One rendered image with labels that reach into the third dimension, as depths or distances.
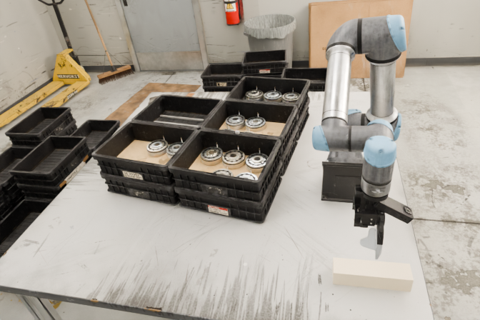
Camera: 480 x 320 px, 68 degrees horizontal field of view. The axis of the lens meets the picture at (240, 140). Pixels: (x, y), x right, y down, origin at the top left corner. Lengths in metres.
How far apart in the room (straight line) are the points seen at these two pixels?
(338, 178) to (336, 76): 0.49
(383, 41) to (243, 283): 0.92
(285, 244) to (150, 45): 3.95
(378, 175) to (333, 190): 0.59
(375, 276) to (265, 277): 0.36
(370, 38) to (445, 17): 3.33
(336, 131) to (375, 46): 0.35
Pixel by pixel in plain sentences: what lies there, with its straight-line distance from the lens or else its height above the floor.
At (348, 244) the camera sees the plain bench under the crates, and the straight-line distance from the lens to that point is 1.42.
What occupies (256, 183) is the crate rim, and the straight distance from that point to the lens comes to 1.32.
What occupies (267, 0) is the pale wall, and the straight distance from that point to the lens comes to 4.38.
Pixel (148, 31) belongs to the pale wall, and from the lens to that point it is 4.92.
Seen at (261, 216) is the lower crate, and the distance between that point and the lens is 1.46.
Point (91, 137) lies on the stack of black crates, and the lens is 3.05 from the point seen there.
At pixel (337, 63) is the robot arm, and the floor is 1.33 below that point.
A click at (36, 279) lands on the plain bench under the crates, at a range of 1.62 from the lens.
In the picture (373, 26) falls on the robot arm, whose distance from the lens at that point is 1.25.
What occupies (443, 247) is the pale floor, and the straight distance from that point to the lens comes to 2.46.
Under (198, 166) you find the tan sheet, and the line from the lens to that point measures 1.60.
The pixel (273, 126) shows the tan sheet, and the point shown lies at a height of 0.83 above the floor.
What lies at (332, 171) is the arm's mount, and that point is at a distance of 1.47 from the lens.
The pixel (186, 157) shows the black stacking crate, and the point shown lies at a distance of 1.57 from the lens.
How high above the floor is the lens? 1.78
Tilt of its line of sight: 33 degrees down
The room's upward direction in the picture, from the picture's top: 8 degrees counter-clockwise
